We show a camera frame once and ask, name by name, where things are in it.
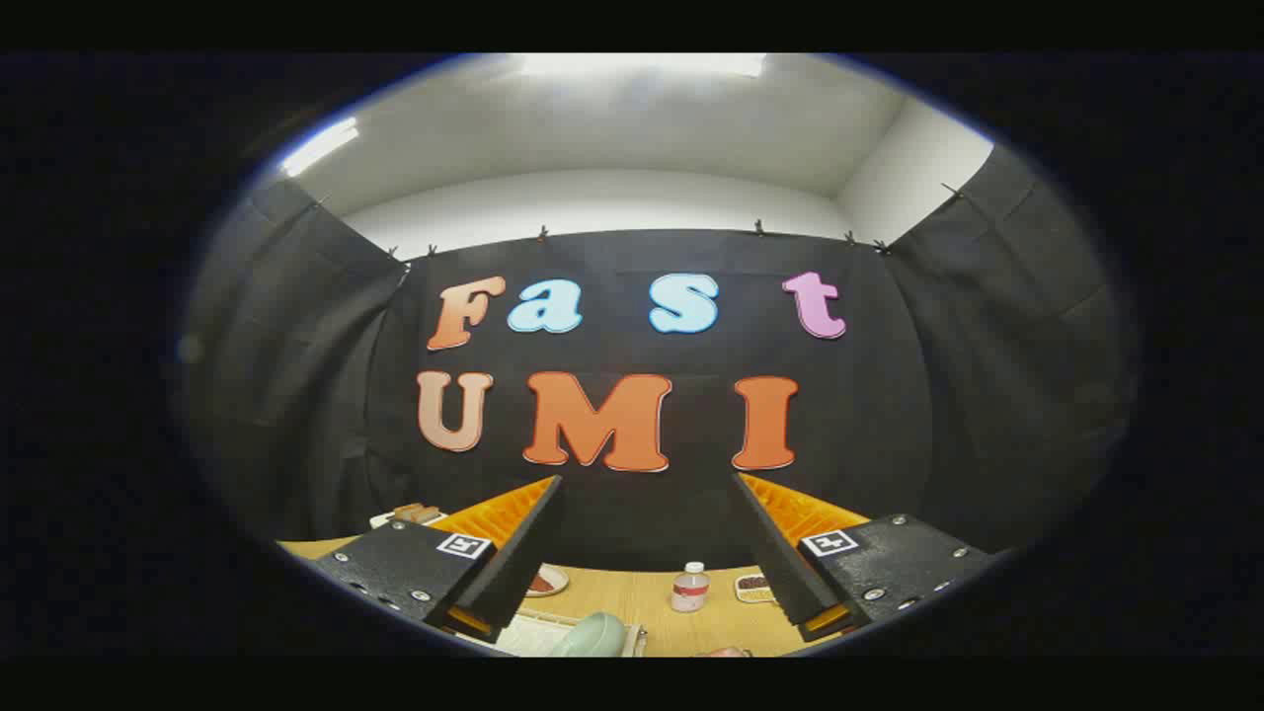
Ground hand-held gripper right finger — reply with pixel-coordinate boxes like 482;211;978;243
731;472;996;644

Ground narrow ceiling light strip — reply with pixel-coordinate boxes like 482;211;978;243
280;117;360;177

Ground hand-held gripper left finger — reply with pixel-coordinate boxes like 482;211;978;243
314;475;566;645

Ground white wire dish rack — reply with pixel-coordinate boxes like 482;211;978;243
464;607;650;658

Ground clear plastic bottle red label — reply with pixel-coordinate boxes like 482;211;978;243
671;562;711;614

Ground pale green plate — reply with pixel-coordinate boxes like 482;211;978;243
548;611;628;658

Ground wide ceiling light panel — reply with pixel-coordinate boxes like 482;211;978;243
520;53;768;78

